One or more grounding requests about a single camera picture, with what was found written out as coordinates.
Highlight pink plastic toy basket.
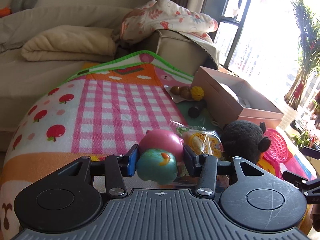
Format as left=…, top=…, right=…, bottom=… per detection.
left=264, top=128, right=289, bottom=163

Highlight folded cream blanket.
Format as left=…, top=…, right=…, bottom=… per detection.
left=21, top=25, right=117, bottom=62

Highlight black plush toy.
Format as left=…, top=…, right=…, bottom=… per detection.
left=220, top=120, right=271, bottom=164

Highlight pink cardboard box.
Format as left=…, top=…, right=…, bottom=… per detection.
left=191, top=67, right=284, bottom=128

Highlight tall green potted plant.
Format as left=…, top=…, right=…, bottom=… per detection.
left=284, top=0, right=319, bottom=110

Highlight packaged brown balls snack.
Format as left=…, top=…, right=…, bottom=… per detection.
left=164, top=85, right=193, bottom=103

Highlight orange plastic toy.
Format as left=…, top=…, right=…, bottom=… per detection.
left=257, top=154, right=282, bottom=179

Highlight colourful cartoon play mat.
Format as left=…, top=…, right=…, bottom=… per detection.
left=0, top=50, right=316, bottom=240

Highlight yellow toy corn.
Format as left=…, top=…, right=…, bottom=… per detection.
left=190, top=86, right=204, bottom=101

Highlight packaged bread with yellow label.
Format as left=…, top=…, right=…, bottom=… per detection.
left=169, top=120, right=223, bottom=159

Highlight dark cylinder toy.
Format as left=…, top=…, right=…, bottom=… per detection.
left=188, top=99, right=207, bottom=119

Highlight beige sofa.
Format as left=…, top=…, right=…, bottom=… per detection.
left=1, top=0, right=219, bottom=152

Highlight pink and teal toy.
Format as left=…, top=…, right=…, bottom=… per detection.
left=136, top=129, right=184, bottom=185

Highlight floral pink white blanket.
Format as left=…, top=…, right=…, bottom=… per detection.
left=120, top=0, right=219, bottom=44

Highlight orange plush toy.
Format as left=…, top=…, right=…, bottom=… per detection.
left=0, top=7, right=12, bottom=18

